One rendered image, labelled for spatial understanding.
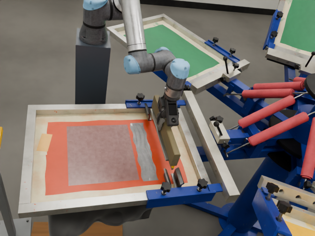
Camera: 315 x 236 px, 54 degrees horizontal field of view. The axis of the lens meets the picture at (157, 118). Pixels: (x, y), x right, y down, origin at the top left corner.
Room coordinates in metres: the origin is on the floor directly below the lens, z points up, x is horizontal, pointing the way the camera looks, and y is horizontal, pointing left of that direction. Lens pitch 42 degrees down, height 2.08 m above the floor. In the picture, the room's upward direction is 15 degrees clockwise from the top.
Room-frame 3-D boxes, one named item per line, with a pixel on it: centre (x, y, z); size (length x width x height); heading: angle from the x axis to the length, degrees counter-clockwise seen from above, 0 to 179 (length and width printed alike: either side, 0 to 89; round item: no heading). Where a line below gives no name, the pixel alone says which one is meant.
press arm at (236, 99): (1.71, -0.32, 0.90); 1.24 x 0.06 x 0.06; 53
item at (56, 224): (0.71, 0.12, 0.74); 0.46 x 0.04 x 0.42; 113
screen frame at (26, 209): (0.92, 0.15, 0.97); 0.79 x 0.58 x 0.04; 113
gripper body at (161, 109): (1.04, -0.03, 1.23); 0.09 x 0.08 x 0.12; 23
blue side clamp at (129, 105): (1.28, 0.04, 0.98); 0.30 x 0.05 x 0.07; 113
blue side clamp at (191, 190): (0.76, -0.18, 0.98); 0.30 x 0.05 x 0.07; 113
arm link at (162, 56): (1.10, 0.04, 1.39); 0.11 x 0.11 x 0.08; 37
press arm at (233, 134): (1.15, -0.36, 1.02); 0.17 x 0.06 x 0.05; 113
